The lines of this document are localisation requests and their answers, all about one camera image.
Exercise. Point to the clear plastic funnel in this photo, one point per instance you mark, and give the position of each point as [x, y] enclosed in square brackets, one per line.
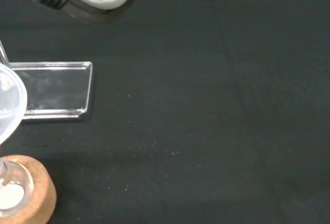
[10, 100]

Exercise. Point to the small round-bottom glass flask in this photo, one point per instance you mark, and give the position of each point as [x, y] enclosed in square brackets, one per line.
[15, 190]

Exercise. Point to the black table cloth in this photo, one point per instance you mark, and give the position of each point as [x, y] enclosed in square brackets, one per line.
[206, 105]

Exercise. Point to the clear acrylic funnel stand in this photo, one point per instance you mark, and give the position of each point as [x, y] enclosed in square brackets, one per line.
[56, 90]

